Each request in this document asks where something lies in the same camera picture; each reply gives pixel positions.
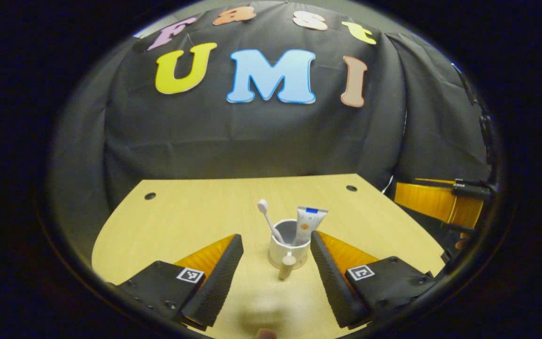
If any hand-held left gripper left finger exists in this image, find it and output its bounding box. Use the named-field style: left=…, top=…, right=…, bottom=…
left=108, top=234, right=245, bottom=329

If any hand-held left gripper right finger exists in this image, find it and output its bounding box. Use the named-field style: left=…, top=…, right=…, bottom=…
left=310, top=230, right=437, bottom=329

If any white cup with wooden handle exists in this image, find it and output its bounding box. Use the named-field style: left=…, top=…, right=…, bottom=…
left=268, top=219, right=311, bottom=281

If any white toothpaste tube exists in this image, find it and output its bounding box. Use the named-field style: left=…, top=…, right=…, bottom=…
left=292, top=206, right=328, bottom=246

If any white toothbrush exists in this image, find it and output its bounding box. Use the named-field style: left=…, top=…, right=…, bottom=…
left=257, top=199, right=285, bottom=244

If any wooden desktop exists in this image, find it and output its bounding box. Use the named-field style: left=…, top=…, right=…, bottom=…
left=91, top=173, right=446, bottom=339

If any black backdrop cloth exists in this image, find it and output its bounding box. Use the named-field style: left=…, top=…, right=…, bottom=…
left=48, top=0, right=493, bottom=264

